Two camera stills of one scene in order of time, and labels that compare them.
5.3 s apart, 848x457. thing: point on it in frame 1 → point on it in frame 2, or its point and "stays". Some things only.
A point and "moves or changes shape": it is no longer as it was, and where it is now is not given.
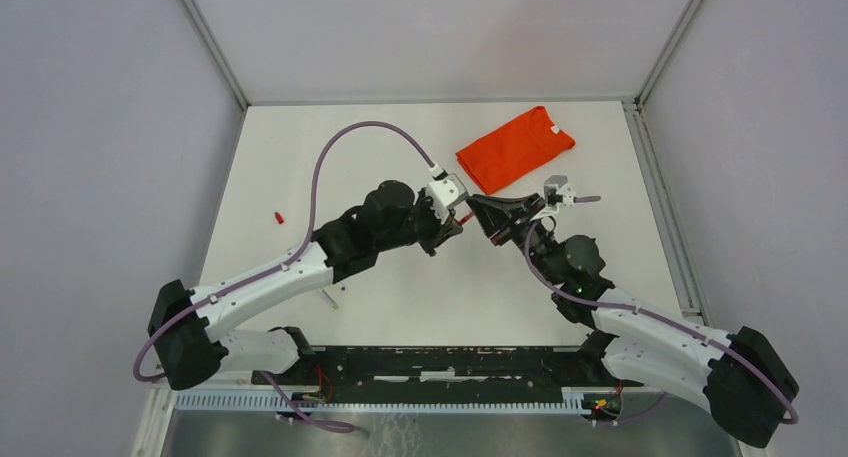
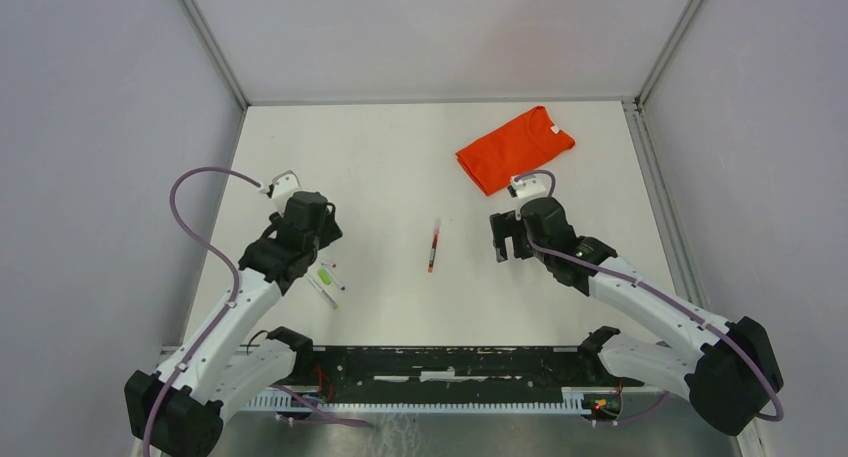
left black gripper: (438, 229) → (330, 230)
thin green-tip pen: (332, 301) stays
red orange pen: (465, 218) moves or changes shape
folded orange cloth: (514, 150) stays
